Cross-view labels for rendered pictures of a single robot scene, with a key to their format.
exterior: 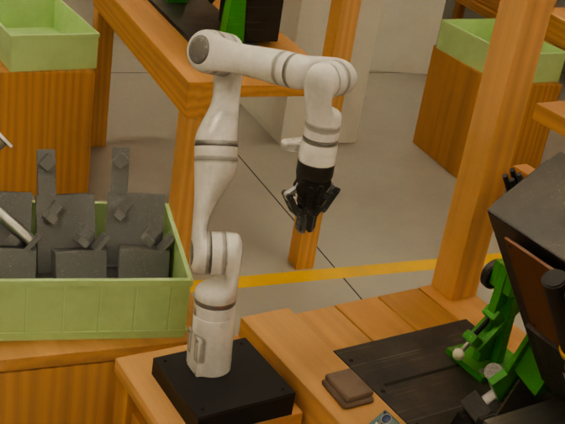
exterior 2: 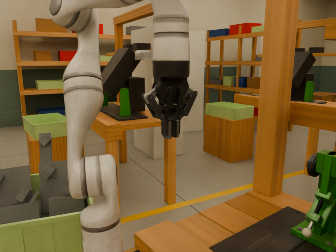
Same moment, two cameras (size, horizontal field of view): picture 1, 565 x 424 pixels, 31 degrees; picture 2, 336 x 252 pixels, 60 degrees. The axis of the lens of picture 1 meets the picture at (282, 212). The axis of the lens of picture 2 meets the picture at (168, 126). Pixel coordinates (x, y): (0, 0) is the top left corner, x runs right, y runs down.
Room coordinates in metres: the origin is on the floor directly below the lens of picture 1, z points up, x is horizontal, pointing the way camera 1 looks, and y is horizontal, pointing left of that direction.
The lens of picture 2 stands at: (1.25, -0.03, 1.44)
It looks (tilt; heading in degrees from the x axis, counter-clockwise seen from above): 13 degrees down; 359
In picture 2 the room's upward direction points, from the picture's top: straight up
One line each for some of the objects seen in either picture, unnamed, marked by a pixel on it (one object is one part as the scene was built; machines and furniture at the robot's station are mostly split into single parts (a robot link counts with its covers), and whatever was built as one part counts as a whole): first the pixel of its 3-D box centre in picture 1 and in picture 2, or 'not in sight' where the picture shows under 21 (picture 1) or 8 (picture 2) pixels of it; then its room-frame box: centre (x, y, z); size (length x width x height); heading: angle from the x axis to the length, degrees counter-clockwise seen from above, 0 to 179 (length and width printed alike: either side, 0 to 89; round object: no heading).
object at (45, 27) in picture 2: not in sight; (90, 74); (8.13, 1.60, 1.14); 3.01 x 0.54 x 2.28; 117
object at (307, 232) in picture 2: (464, 347); (310, 226); (2.02, -0.47, 0.96); 0.06 x 0.03 x 0.06; 126
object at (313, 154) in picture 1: (314, 142); (165, 45); (1.86, -0.04, 1.47); 0.11 x 0.09 x 0.06; 36
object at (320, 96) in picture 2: not in sight; (320, 100); (10.15, -5.01, 0.22); 1.20 x 0.81 x 0.44; 120
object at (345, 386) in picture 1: (347, 388); not in sight; (1.85, -0.20, 0.91); 0.10 x 0.08 x 0.03; 34
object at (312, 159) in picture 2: (493, 272); (314, 164); (2.11, -0.51, 1.12); 0.07 x 0.03 x 0.08; 126
